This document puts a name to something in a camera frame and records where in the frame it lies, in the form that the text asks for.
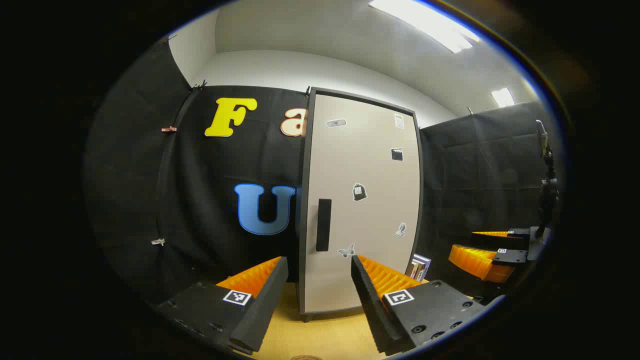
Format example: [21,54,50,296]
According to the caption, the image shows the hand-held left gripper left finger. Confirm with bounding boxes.
[155,256,289,356]

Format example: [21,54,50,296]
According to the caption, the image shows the small printed box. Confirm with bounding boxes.
[407,253,432,282]

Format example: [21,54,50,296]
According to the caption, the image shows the light grey cabinet door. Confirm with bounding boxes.
[304,94,421,313]

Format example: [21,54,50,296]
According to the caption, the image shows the dark grey cabinet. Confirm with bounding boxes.
[297,86,426,322]

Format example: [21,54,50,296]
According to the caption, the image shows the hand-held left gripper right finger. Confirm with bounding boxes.
[351,255,487,357]

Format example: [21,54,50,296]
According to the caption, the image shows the small ceiling light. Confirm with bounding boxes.
[491,88,516,108]

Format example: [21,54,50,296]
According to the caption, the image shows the long ceiling light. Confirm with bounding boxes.
[369,0,482,54]

